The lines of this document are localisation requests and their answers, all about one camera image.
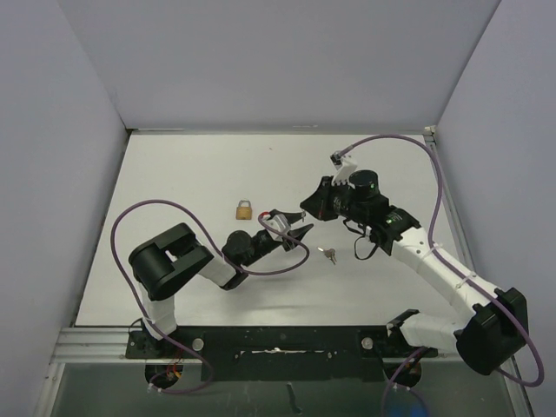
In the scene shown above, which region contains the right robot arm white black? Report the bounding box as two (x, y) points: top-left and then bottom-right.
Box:
(301, 170), (528, 375)

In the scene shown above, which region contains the aluminium front rail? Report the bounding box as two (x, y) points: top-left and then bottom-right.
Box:
(50, 327), (129, 364)

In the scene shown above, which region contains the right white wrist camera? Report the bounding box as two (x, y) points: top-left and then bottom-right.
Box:
(330, 152), (357, 186)

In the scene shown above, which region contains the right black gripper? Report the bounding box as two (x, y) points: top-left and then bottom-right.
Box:
(301, 175), (367, 223)

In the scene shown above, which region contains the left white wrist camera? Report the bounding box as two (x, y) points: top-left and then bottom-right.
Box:
(264, 215), (291, 234)

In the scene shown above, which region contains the aluminium right side rail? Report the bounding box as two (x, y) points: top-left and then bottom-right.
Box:
(423, 125), (475, 271)

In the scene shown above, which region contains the small brass padlock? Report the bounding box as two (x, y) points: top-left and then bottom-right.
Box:
(235, 200), (253, 221)

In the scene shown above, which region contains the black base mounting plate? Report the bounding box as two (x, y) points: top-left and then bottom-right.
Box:
(125, 326), (414, 382)

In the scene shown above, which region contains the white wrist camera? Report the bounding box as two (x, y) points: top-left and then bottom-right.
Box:
(330, 152), (357, 186)
(264, 215), (291, 234)

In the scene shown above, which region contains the aluminium rail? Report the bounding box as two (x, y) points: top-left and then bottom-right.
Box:
(50, 327), (129, 364)
(423, 125), (475, 271)

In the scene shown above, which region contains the silver key bunch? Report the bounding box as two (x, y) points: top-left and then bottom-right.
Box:
(317, 247), (337, 265)

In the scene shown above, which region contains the black thin cable loop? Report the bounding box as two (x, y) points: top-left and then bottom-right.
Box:
(342, 219), (383, 261)

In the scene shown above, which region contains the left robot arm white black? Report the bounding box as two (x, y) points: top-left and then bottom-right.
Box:
(129, 209), (314, 357)

